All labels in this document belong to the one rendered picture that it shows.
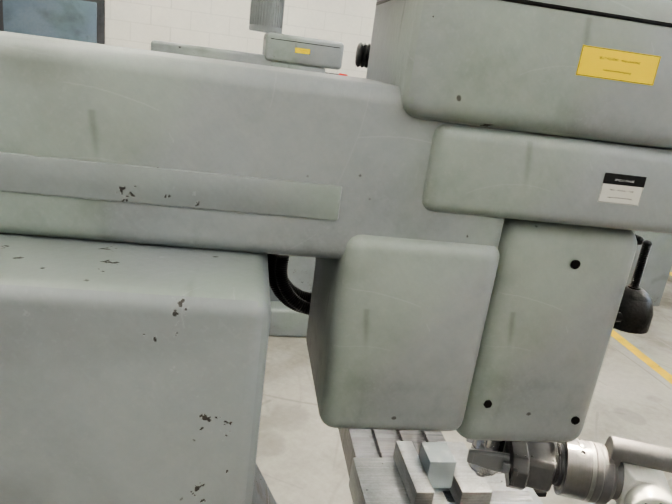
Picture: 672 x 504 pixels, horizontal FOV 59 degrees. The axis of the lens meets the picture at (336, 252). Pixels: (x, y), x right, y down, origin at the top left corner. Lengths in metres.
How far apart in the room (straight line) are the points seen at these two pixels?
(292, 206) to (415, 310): 0.19
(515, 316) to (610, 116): 0.26
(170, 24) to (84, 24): 0.91
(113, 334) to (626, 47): 0.58
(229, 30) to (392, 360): 6.66
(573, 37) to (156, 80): 0.42
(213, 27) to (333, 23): 1.37
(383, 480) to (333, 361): 0.53
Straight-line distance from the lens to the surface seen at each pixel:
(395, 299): 0.69
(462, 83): 0.64
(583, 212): 0.74
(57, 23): 7.48
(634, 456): 1.00
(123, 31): 7.38
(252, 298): 0.56
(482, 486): 1.20
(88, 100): 0.65
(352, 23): 7.33
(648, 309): 1.00
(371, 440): 1.46
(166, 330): 0.57
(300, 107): 0.63
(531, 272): 0.75
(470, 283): 0.71
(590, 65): 0.69
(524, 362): 0.81
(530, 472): 0.97
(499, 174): 0.68
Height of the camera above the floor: 1.78
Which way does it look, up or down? 18 degrees down
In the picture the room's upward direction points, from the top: 8 degrees clockwise
